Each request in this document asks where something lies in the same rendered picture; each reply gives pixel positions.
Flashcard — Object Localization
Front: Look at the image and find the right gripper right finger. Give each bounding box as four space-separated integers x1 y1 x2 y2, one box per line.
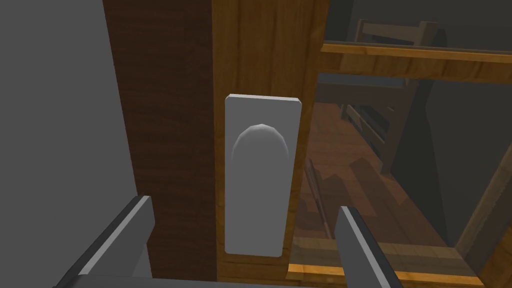
334 205 406 288

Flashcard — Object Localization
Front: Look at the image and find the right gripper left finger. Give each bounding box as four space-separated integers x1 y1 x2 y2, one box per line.
55 195 156 288

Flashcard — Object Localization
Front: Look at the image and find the brown wooden door leaf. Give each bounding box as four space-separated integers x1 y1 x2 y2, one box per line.
211 0 512 288

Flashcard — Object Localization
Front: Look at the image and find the brown wooden chair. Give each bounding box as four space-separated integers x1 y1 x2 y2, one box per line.
315 19 447 174

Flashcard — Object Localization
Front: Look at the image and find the grey door knob with plate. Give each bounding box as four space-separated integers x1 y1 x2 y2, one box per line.
224 93 303 258

